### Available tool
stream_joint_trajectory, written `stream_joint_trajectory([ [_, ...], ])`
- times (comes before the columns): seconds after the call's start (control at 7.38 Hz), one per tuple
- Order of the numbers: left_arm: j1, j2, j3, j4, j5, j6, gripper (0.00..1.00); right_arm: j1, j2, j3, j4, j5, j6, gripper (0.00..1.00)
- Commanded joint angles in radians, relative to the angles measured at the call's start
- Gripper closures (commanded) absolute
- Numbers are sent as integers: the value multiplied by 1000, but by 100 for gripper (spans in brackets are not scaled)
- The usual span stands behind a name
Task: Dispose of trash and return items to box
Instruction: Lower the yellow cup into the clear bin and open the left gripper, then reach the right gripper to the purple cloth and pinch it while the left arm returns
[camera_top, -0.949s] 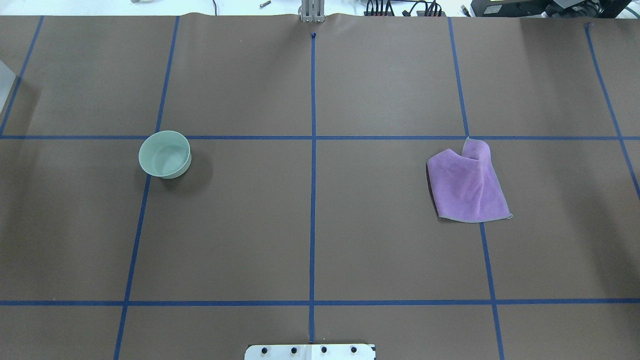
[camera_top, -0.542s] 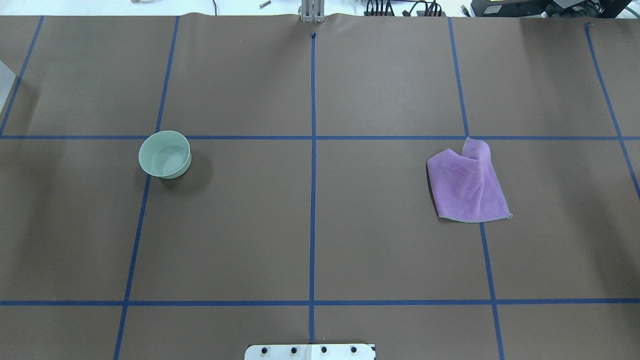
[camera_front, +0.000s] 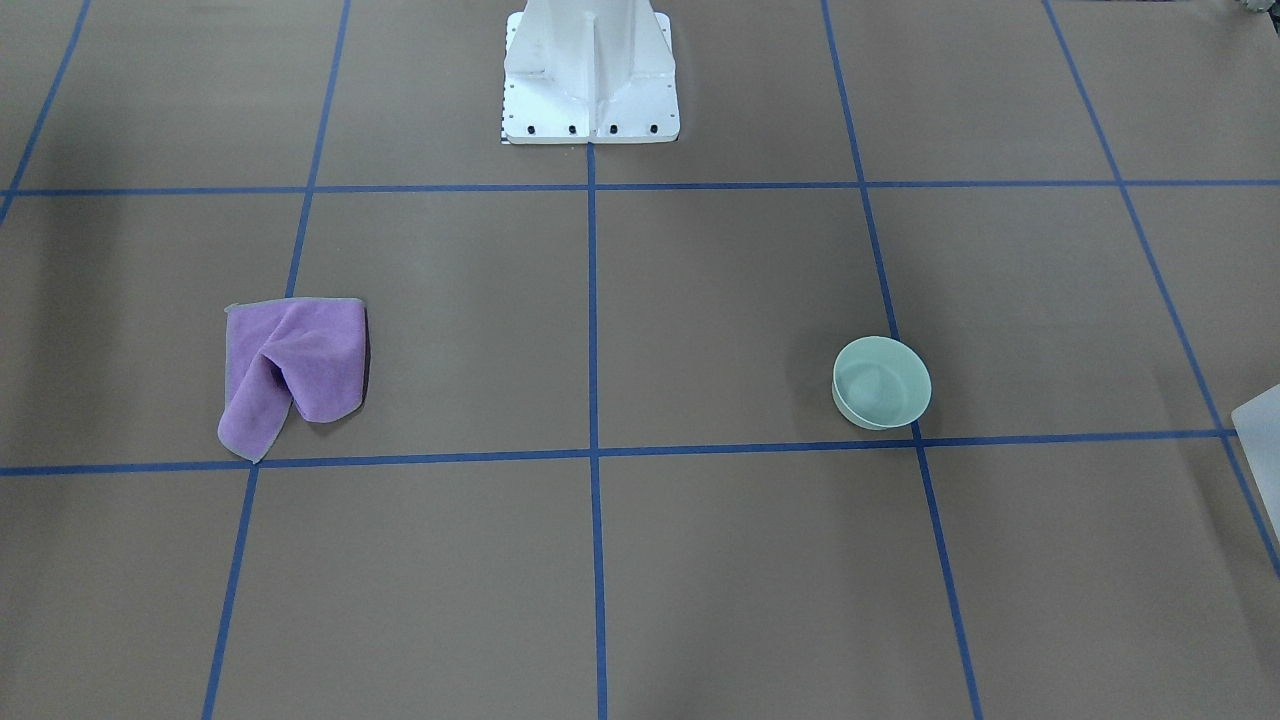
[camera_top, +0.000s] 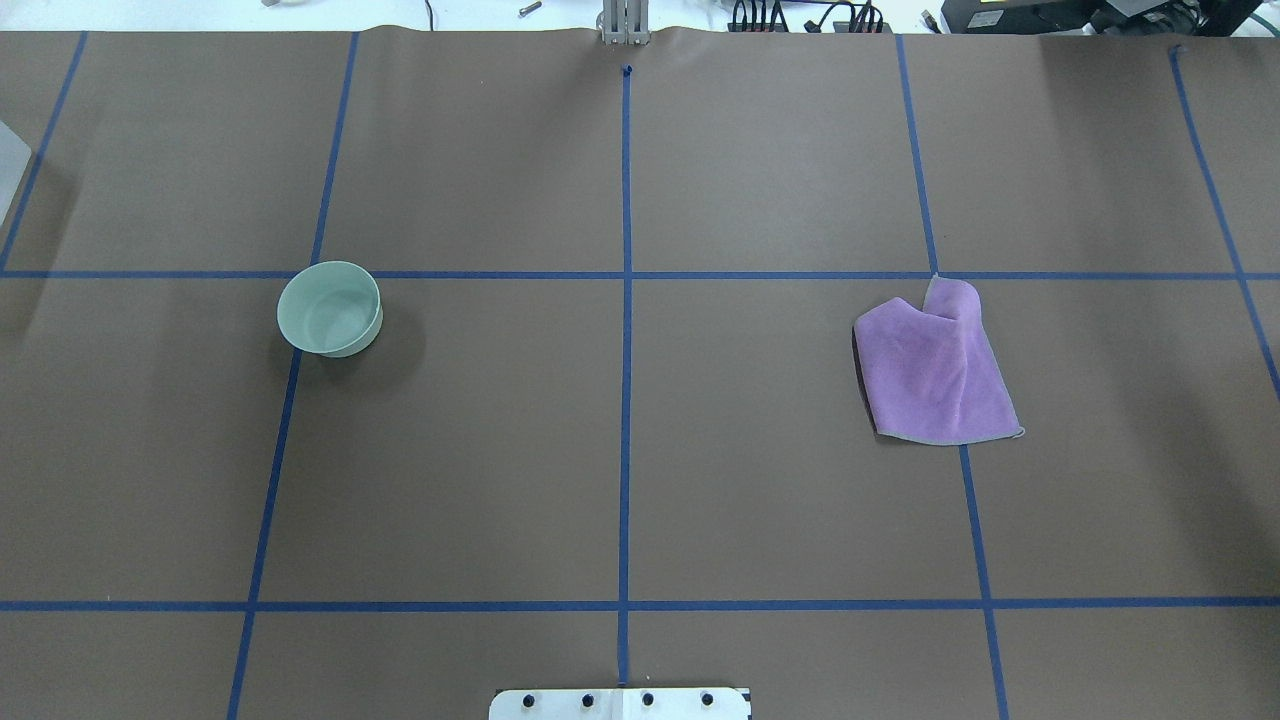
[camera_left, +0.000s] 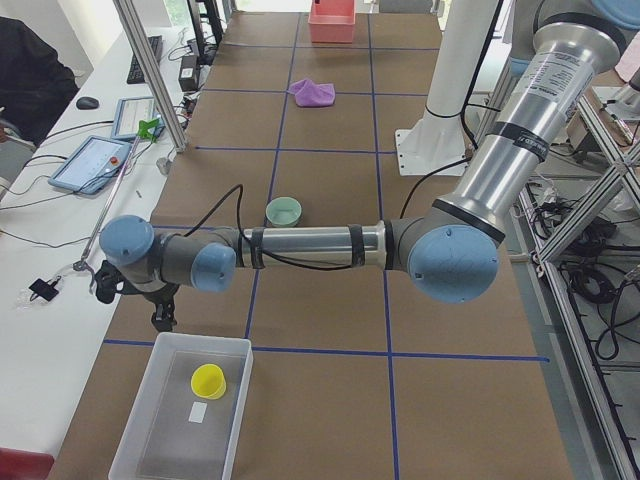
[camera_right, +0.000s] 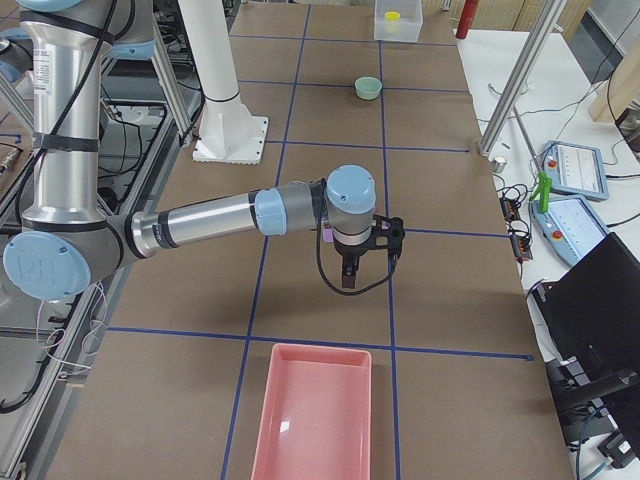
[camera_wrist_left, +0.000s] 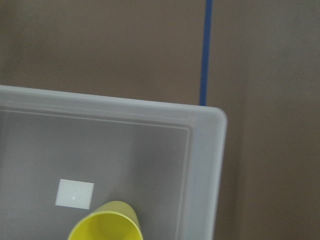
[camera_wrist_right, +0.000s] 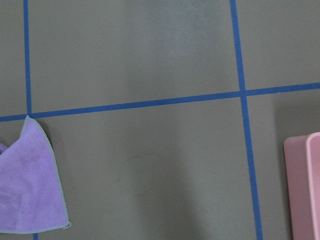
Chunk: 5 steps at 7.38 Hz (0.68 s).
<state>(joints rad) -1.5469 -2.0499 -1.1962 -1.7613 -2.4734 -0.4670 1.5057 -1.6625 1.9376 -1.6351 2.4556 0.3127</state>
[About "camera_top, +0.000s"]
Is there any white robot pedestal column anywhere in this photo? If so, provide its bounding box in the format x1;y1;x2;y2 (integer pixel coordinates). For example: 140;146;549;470
488;687;753;719

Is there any translucent white storage bin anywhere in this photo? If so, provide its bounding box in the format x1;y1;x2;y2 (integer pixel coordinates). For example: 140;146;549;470
0;122;33;224

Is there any black power strip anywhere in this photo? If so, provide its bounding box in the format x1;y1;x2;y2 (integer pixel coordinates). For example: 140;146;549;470
724;1;892;35

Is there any purple microfiber cloth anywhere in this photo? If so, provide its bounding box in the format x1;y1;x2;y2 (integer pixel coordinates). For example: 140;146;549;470
852;275;1025;446

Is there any mint green plastic bowl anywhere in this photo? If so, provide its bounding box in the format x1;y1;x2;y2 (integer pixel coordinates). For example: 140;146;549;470
276;261;384;357

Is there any aluminium camera mount post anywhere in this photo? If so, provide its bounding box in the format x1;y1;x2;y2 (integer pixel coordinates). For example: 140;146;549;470
596;0;652;46

